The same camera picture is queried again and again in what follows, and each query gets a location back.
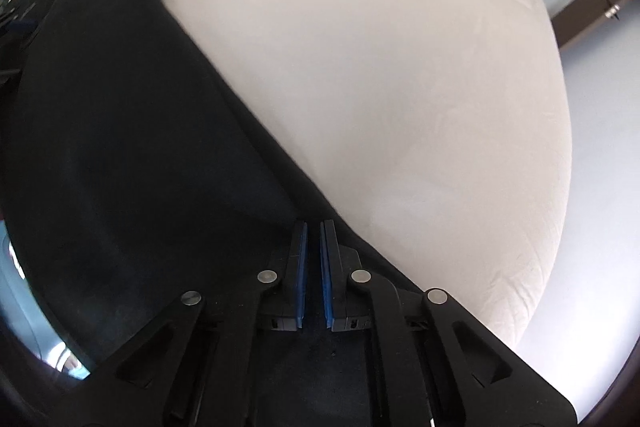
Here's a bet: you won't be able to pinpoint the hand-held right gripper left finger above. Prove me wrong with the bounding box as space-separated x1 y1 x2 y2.
75 221 308 427

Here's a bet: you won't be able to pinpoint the bed with white sheet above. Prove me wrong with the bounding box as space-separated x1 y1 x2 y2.
10 0 573 350

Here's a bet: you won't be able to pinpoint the dark brown door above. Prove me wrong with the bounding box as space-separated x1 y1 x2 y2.
547 0 638 52

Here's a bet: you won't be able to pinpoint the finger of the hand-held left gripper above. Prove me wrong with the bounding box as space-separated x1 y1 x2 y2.
0 4 39 38

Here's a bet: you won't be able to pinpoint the black denim pants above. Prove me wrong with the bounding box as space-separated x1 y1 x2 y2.
0 0 501 427

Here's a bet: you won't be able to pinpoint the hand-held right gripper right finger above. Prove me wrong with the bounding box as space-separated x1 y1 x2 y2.
320 219 579 427

